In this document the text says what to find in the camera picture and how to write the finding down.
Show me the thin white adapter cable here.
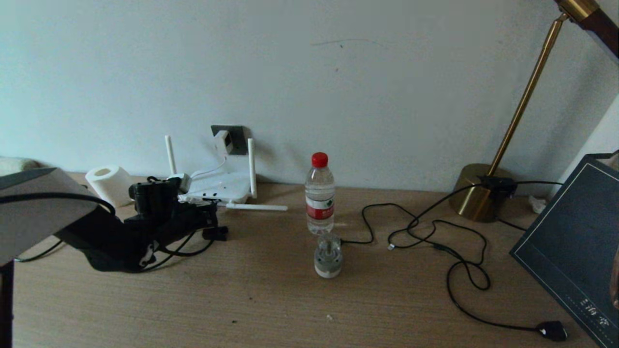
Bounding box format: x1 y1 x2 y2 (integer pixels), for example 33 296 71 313
189 156 228 180

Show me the white power adapter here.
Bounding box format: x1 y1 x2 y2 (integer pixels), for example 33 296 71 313
214 130 234 156

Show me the black cable with round disc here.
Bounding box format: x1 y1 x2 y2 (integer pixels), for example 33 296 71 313
15 239 66 263

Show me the white wifi router with antennas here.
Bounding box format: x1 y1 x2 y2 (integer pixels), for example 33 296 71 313
164 135 288 212

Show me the white toilet paper roll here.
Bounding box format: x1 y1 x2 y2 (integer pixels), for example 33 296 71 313
86 165 136 207

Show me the water bottle with red cap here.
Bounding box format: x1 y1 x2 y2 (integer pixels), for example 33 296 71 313
305 152 336 235

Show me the small clear humidifier grey base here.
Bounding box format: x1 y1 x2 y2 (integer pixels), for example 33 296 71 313
314 234 344 279

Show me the brass desk lamp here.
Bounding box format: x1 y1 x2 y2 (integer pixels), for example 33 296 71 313
449 0 619 223

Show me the small black lamp connector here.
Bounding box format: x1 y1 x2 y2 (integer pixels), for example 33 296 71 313
479 176 517 201

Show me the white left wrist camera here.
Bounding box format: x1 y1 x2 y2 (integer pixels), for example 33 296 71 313
167 173 192 194

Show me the grey wall power socket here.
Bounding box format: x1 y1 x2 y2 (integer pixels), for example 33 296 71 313
211 125 248 155

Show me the black usb cable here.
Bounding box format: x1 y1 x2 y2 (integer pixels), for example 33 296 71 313
339 203 421 245

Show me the black cable with silver connector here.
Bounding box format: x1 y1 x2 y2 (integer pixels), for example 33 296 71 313
387 183 484 252

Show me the black lamp power cord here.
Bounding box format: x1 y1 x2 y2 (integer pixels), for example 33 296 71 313
409 220 570 344

